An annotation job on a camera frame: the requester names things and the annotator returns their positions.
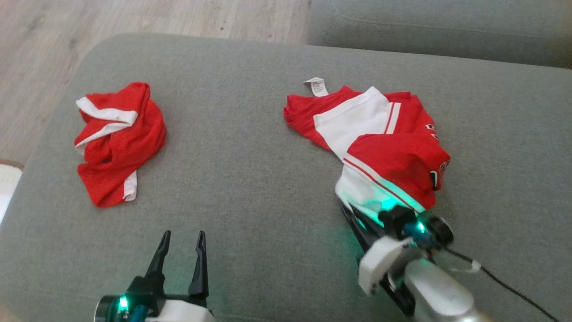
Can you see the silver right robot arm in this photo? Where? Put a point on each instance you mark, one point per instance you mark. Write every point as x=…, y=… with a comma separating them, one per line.
x=440, y=295

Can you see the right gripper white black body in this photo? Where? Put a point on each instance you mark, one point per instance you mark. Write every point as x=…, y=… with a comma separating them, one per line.
x=384, y=264

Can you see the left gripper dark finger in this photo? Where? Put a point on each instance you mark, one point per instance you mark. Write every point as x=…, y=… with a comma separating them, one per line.
x=160, y=264
x=199, y=273

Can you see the red shorts with white stripes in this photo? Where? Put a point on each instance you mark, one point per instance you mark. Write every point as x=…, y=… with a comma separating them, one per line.
x=116, y=152

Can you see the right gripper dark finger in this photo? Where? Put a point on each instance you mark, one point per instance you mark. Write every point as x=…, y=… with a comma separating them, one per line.
x=361, y=243
x=373, y=228

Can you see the red and white jersey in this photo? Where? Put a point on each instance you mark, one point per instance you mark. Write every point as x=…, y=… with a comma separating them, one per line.
x=393, y=152

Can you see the white floor rug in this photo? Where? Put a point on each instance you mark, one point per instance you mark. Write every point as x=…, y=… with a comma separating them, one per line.
x=6, y=188

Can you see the large grey sofa seat cushion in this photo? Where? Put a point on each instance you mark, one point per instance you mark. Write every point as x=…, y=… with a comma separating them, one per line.
x=250, y=179

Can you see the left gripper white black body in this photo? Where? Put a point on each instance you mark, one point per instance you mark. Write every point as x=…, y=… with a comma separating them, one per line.
x=178, y=311

